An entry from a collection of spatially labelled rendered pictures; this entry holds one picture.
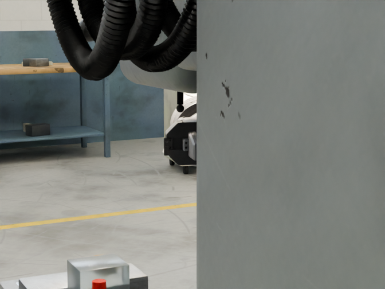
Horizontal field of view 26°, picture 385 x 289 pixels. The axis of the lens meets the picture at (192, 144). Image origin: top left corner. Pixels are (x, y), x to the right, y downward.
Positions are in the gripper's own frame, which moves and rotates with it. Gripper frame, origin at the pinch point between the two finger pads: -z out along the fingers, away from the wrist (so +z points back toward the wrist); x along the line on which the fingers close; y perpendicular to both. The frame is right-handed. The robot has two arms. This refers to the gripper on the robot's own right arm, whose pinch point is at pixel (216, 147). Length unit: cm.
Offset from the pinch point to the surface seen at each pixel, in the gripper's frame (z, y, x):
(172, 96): 627, 65, 47
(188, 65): -17.8, -11.5, -5.3
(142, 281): -1.3, 16.5, -9.5
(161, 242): 392, 128, 20
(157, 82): -5.9, -8.7, -7.7
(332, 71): -58, -14, -2
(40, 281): -2.1, 15.7, -21.8
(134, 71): -1.2, -9.6, -10.1
